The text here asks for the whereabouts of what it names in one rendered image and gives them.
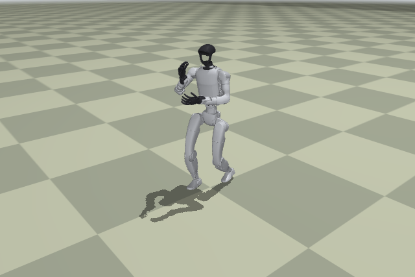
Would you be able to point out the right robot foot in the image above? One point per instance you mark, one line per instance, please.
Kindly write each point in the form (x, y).
(194, 184)

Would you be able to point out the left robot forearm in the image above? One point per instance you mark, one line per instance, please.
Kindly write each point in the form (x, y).
(215, 100)

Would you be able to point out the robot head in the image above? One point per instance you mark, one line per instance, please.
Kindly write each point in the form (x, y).
(207, 50)

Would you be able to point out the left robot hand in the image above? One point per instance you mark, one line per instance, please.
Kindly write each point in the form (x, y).
(192, 100)

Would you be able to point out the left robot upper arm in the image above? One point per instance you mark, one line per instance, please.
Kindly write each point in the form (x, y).
(225, 82)

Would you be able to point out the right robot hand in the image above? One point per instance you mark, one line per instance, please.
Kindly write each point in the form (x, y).
(181, 72)

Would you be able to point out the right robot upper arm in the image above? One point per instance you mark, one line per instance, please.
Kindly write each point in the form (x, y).
(190, 76)

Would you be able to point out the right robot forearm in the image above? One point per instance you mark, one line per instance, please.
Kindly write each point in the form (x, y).
(180, 87)

